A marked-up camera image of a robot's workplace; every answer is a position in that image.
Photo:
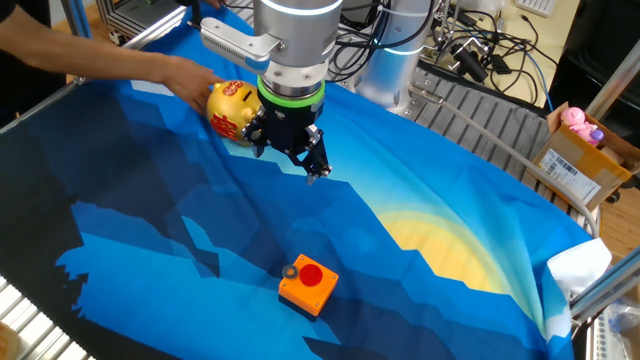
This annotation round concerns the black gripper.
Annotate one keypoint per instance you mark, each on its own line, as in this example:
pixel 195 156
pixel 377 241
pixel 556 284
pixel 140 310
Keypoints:
pixel 290 125

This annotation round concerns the golden piggy bank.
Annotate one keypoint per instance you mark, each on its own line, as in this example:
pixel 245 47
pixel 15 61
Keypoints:
pixel 230 107

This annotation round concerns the person's right forearm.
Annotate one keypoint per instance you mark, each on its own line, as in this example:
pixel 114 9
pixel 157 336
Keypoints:
pixel 90 57

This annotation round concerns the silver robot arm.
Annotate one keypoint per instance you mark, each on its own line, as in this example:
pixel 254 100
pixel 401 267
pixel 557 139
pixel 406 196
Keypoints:
pixel 300 40

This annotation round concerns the person's right hand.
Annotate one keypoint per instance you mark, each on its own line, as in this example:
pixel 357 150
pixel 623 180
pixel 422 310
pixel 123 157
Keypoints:
pixel 192 82

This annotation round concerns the blue landscape print cloth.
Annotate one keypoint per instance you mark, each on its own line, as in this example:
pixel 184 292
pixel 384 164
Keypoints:
pixel 200 250

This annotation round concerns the orange box with red button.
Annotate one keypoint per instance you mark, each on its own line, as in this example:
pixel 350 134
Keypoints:
pixel 305 295

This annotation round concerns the stacked aluminium profiles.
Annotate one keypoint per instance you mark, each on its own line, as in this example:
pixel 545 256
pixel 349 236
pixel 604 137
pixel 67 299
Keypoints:
pixel 130 17

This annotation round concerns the white keyboard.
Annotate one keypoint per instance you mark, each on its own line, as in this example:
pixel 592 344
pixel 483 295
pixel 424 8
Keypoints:
pixel 537 6

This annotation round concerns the cardboard box with shipping label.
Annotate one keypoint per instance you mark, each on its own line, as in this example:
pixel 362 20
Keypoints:
pixel 575 170

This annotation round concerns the pink pig toy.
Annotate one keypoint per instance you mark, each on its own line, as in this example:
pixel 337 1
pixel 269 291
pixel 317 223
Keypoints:
pixel 577 122

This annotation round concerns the black chair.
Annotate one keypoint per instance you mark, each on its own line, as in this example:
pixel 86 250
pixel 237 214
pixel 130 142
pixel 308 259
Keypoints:
pixel 590 30

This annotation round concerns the round wooden disc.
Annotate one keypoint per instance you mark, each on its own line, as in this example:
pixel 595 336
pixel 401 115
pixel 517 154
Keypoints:
pixel 7 342

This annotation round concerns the clear plastic bag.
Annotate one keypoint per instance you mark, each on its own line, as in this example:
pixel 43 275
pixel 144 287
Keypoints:
pixel 625 325

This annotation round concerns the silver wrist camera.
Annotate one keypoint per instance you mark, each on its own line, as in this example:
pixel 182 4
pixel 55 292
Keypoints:
pixel 235 42

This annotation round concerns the aluminium frame rail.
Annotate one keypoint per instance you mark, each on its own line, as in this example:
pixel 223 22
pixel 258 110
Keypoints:
pixel 150 32

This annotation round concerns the blue frame post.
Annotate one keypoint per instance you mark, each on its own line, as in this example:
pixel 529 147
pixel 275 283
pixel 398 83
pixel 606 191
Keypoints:
pixel 77 17

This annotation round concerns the aluminium frame post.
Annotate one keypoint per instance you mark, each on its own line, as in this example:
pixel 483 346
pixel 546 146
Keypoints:
pixel 615 75

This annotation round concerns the aluminium frame bar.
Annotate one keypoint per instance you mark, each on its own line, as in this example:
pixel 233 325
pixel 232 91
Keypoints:
pixel 605 287

